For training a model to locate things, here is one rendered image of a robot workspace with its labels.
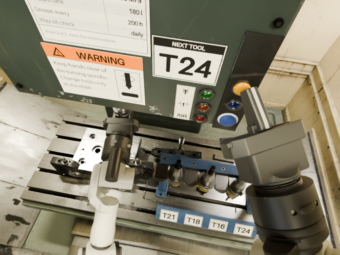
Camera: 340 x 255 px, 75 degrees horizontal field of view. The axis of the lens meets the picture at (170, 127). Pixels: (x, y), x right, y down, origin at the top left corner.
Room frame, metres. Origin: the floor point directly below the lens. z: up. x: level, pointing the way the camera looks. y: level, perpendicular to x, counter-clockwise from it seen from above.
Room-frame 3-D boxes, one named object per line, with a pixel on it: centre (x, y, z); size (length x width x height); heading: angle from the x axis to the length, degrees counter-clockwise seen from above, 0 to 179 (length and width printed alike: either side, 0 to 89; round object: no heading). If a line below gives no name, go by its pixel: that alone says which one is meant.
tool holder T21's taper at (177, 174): (0.31, -0.04, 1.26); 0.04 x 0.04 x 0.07
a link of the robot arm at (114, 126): (0.38, 0.17, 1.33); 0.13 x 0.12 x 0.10; 93
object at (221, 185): (0.30, -0.20, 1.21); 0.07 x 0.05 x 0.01; 175
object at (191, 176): (0.31, -0.09, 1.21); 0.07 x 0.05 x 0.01; 175
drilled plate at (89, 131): (0.50, 0.30, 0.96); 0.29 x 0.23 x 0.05; 85
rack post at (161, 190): (0.37, 0.01, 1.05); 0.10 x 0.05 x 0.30; 175
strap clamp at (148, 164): (0.44, 0.13, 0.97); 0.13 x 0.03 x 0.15; 85
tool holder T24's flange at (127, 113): (0.48, 0.17, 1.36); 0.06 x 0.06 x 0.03
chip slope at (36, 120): (0.54, 0.83, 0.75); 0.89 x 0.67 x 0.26; 175
